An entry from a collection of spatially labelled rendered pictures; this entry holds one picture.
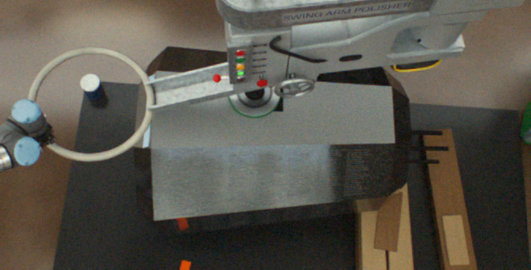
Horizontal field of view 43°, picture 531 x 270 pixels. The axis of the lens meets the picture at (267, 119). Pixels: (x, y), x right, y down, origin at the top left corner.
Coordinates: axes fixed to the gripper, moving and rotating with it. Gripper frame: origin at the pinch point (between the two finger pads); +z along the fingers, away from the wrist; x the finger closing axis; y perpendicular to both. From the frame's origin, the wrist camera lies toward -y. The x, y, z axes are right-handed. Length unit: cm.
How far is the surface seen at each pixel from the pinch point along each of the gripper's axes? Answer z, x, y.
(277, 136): -1, 75, 55
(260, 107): -3, 76, 42
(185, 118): 2, 50, 26
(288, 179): 10, 69, 71
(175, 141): 2, 41, 31
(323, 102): -2, 99, 56
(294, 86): -41, 79, 52
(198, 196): 17, 37, 52
